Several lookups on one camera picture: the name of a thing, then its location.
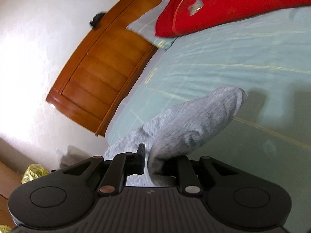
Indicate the grey garment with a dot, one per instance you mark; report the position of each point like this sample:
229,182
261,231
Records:
179,131

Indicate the wooden headboard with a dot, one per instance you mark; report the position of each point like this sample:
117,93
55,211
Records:
103,69

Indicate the light green checked bedsheet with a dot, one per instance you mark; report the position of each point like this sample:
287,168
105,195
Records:
268,56

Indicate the yellow plastic bag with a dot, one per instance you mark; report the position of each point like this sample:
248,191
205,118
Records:
10,180

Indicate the checked pillow under red pillow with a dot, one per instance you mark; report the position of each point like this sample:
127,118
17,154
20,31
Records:
145,27

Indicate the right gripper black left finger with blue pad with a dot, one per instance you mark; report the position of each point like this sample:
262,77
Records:
118,169

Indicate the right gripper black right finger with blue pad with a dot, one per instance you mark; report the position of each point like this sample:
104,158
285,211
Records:
179,172

